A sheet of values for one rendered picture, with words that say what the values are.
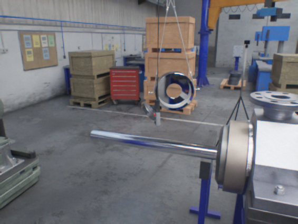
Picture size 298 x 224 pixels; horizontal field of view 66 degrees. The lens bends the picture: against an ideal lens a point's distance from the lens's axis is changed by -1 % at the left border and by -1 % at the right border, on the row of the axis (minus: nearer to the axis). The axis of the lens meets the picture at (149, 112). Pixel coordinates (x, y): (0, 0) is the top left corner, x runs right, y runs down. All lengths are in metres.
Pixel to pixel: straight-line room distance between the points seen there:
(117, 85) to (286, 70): 3.73
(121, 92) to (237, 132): 4.98
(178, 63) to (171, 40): 0.52
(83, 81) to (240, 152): 5.22
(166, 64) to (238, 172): 4.44
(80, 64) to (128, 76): 1.20
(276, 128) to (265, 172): 0.20
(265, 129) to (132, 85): 4.99
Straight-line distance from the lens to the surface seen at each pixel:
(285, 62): 5.35
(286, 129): 1.15
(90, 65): 5.83
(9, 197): 2.98
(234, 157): 1.14
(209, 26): 8.54
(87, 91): 6.03
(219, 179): 1.22
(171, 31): 5.37
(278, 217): 1.05
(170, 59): 5.36
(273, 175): 1.10
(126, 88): 5.94
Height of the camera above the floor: 1.68
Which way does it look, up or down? 18 degrees down
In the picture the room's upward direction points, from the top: straight up
